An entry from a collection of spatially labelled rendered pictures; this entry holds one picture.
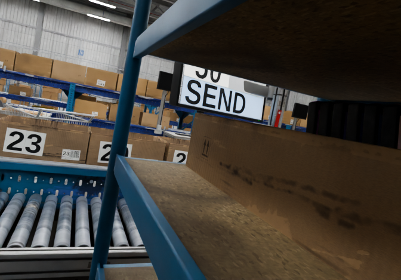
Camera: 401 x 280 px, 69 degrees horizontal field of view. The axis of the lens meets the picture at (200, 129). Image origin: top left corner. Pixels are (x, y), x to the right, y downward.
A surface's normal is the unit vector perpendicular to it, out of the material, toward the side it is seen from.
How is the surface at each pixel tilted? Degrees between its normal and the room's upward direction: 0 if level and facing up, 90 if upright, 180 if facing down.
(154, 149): 90
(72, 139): 90
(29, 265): 90
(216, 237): 0
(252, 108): 86
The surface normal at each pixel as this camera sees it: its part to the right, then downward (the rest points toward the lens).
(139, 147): 0.37, 0.13
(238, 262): 0.18, -0.98
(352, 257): -0.91, -0.13
